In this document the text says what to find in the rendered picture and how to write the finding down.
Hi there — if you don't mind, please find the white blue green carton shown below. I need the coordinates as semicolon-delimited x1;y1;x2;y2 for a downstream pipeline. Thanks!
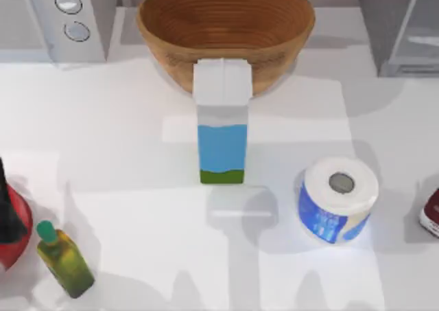
192;58;252;185

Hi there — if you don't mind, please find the brown woven basket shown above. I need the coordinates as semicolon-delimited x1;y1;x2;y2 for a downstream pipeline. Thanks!
137;0;316;97

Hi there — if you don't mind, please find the white paper roll blue wrapper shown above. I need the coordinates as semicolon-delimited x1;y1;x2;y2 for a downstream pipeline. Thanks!
296;156;380;245

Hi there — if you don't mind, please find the small microwave knob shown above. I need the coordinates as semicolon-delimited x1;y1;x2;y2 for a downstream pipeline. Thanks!
63;21;91;42

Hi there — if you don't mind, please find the green oil bottle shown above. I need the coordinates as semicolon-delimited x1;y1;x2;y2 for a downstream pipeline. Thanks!
36;220;95;299

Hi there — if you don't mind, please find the large microwave knob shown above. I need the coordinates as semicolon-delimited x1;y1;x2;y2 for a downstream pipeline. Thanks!
54;0;84;15

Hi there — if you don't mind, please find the pale microwave oven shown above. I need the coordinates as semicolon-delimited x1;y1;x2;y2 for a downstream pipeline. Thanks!
0;0;110;64

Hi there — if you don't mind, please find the dark red and white can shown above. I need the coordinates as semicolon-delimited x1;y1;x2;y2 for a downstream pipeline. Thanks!
418;187;439;239

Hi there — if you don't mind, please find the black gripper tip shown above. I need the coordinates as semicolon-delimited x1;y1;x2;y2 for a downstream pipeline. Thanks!
0;157;29;244

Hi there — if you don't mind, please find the red round object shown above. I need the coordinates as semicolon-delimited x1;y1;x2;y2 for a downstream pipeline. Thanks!
0;183;34;273

